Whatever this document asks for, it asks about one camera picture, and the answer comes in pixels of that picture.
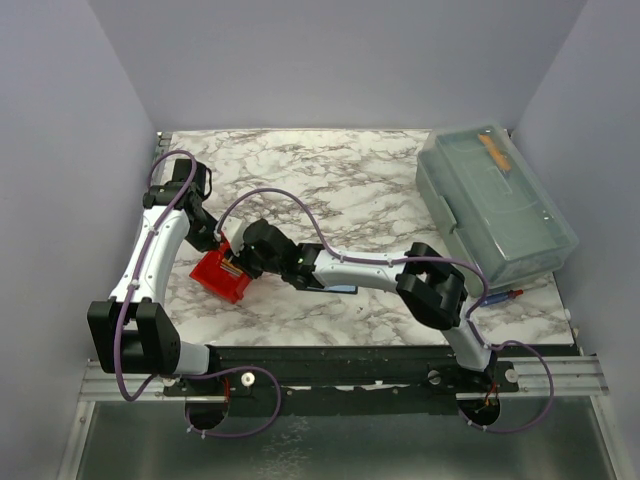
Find black leather card holder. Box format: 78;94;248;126
292;279;359;295

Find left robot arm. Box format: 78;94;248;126
87;151;222;395

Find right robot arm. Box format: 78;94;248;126
229;219;497;392

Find cards in red bin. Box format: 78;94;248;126
220;259;244;277

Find red plastic bin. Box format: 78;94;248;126
190;242;251;304

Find green plastic storage box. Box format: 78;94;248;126
416;122;578;290

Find small blue object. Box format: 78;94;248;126
480;289;524;307

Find orange tool inside box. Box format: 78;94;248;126
477;134;512;173

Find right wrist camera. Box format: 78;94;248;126
221;217;247;254

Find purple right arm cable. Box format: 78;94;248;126
217;187;556;435

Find aluminium rail frame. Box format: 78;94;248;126
54;130;621;480

